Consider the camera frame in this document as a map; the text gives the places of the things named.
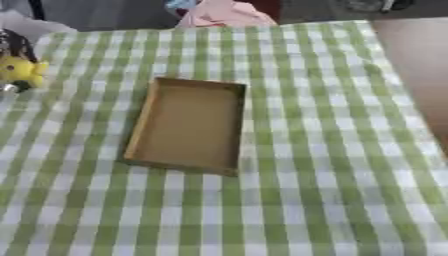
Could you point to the yellow soft toy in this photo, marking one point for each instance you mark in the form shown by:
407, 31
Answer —
20, 71

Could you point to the tan cardboard box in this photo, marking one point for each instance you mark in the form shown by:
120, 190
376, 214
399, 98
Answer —
186, 128

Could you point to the person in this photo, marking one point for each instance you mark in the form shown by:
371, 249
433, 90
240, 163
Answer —
224, 13

